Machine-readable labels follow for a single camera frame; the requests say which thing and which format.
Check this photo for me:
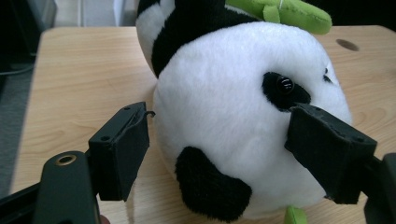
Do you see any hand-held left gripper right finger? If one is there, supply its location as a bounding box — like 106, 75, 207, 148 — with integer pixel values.
284, 103, 378, 205

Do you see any dark monitor on stand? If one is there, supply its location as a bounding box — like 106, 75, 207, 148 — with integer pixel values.
0, 0, 59, 63

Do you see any looped cable by monitor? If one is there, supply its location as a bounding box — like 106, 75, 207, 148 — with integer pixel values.
0, 63, 35, 77

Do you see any panda plush toy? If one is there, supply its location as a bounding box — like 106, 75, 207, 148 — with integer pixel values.
134, 0, 354, 224

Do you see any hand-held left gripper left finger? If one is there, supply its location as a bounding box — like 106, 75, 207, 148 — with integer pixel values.
88, 102, 150, 202

